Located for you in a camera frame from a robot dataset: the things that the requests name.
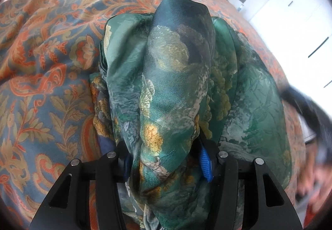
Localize person's right hand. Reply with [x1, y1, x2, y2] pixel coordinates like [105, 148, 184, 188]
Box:
[296, 139, 328, 200]

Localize orange paisley bed blanket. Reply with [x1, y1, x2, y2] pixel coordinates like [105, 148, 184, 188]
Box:
[0, 0, 307, 230]

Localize white wardrobe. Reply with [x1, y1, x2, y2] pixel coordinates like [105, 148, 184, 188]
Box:
[249, 0, 332, 107]

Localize green printed silk garment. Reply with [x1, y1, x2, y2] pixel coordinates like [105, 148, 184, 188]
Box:
[89, 0, 293, 230]

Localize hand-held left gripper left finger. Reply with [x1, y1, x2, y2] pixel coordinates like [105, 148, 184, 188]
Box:
[30, 151, 133, 230]

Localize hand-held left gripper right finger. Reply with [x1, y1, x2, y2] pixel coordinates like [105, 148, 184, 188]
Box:
[198, 139, 304, 230]

